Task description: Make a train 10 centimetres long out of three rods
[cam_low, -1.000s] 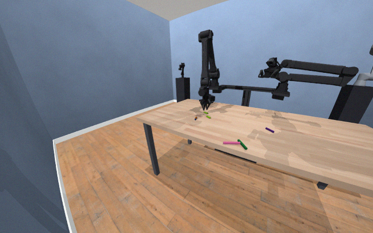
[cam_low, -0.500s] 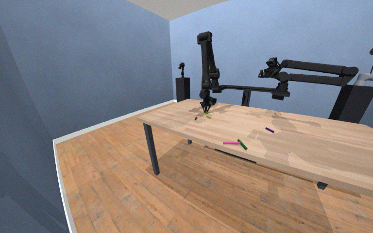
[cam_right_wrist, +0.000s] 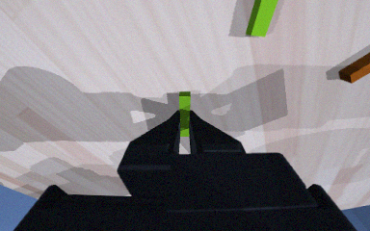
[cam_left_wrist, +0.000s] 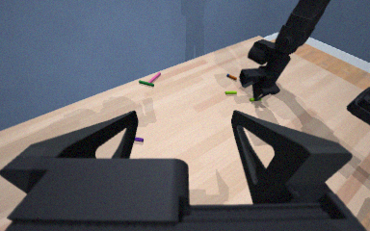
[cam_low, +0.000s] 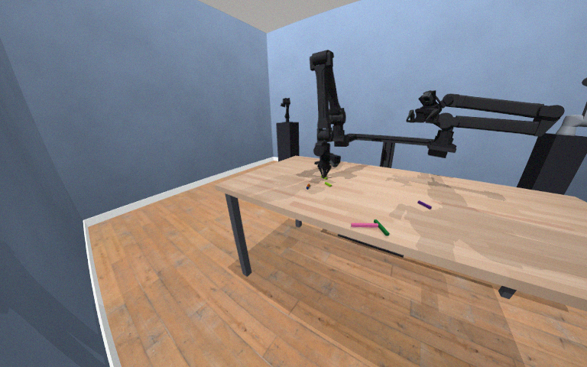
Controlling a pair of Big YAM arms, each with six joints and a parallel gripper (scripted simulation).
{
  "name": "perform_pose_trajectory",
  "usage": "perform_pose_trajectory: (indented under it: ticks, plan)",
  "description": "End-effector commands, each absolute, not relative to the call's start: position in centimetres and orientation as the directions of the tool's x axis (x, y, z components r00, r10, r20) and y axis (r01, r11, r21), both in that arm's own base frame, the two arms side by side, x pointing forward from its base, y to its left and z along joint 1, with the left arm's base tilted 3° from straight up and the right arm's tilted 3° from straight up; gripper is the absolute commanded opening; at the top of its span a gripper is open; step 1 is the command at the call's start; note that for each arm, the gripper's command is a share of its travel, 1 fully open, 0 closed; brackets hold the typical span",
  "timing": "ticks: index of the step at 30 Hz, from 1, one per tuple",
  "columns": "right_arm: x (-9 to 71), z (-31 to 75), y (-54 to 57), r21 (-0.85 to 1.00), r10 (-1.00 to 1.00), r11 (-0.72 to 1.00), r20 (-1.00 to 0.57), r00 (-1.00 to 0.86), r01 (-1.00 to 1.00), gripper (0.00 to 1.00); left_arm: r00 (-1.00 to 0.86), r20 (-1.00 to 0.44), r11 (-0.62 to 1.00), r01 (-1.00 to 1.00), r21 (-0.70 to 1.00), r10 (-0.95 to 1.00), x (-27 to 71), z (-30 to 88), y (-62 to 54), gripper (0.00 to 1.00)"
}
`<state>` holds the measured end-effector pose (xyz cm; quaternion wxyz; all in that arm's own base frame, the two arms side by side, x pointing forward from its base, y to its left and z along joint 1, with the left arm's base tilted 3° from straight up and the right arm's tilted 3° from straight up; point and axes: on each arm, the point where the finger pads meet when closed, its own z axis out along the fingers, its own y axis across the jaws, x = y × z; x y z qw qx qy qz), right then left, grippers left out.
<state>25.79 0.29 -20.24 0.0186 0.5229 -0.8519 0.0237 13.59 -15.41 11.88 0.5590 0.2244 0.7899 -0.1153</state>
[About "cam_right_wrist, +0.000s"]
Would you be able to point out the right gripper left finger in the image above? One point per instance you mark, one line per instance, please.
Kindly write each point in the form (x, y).
(163, 138)

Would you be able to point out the orange rod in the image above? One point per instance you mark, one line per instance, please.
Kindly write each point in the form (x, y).
(356, 70)

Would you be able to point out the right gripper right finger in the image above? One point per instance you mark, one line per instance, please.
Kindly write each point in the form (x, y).
(207, 139)

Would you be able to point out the lime green rod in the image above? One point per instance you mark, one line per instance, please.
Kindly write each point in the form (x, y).
(261, 15)
(184, 109)

